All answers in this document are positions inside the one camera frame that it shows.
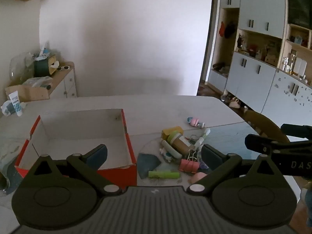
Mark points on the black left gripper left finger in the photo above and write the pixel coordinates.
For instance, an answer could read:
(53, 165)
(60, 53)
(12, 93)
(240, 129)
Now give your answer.
(84, 168)

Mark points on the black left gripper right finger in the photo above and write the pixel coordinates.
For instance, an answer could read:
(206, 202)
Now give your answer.
(223, 167)

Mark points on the pink heart-shaped object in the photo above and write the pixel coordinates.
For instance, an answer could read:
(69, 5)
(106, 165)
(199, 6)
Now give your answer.
(196, 177)

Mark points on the pink binder clip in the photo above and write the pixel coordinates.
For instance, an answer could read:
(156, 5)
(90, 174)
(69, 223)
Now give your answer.
(190, 164)

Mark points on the pink doll toy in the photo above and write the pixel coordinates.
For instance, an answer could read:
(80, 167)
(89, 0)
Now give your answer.
(195, 122)

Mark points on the green cylindrical tube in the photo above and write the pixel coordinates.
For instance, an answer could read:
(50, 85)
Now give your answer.
(163, 175)

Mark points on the yellow rectangular box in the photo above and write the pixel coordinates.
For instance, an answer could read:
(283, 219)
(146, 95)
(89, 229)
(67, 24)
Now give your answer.
(168, 131)

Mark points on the white blue tube keychain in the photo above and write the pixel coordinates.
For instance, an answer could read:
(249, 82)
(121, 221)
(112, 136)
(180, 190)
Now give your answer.
(168, 152)

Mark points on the red cardboard shoe box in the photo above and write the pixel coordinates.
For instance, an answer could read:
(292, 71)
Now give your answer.
(60, 134)

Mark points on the wooden chair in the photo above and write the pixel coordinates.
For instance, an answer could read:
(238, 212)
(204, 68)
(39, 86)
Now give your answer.
(264, 126)

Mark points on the blue patterned table mat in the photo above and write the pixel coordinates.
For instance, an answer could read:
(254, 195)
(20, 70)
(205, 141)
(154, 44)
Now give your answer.
(227, 139)

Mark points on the white wooden sideboard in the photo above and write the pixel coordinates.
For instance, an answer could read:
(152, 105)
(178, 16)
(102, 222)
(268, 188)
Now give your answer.
(63, 85)

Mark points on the brown cardboard box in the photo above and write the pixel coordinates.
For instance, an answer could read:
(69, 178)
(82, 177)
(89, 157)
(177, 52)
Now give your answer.
(28, 93)

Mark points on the crumpled plastic bag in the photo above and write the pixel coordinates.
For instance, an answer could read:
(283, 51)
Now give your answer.
(8, 109)

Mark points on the white sunglasses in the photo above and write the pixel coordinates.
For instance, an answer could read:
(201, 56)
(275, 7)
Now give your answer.
(60, 68)

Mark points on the white cosmetic tube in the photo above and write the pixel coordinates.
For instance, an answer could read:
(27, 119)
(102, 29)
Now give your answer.
(14, 98)

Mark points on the green tissue box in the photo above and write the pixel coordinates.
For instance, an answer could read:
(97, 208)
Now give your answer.
(45, 67)

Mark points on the glass vase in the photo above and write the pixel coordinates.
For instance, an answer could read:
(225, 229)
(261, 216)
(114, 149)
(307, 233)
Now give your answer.
(21, 68)

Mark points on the white blue wall cabinet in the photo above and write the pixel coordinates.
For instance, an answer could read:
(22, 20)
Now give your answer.
(262, 57)

